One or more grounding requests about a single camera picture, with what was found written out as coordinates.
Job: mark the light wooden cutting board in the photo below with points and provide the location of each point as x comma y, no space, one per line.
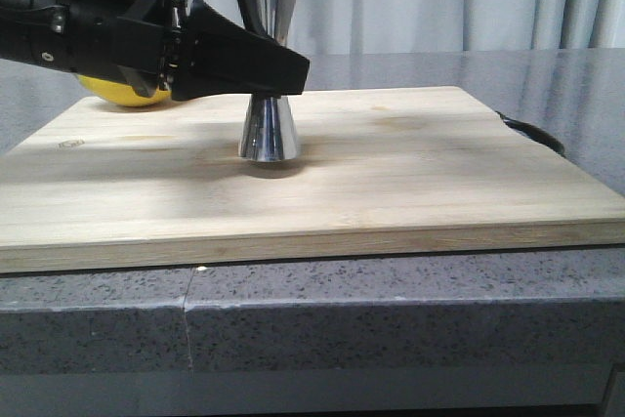
389,171

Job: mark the grey curtain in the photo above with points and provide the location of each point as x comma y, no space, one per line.
323,27

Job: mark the yellow lemon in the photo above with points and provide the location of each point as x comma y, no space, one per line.
120,94

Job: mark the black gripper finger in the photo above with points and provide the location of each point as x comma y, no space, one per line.
219,57

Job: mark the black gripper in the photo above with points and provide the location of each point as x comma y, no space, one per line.
130,42

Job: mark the black cutting board handle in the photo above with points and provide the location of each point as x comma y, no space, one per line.
534,133

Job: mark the steel double jigger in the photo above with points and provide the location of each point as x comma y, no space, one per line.
269,133

